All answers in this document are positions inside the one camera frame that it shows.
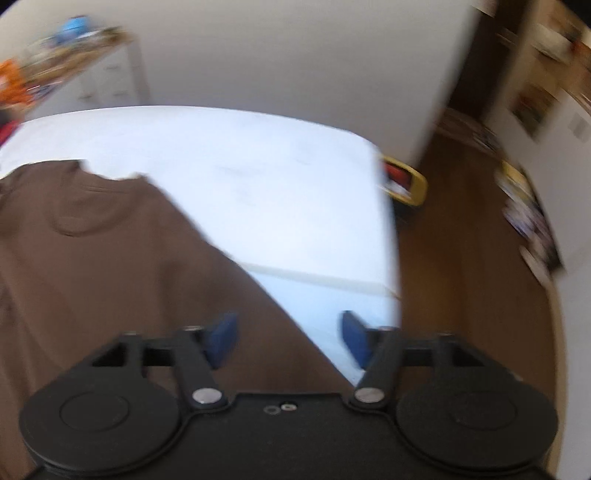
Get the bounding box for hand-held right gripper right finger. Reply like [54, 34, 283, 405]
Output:
[341, 310, 502, 409]

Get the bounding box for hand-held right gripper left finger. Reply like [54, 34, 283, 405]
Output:
[90, 313, 241, 409]

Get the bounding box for brown shirt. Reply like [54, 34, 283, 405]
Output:
[0, 159, 354, 480]

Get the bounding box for yellow rimmed container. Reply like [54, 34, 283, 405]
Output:
[379, 156, 428, 207]

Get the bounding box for row of shoes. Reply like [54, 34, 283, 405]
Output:
[496, 161, 565, 274]

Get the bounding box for wooden top sideboard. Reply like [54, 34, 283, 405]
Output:
[41, 39, 151, 114]

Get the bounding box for pile of colourful packets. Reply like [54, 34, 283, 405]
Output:
[0, 16, 127, 109]

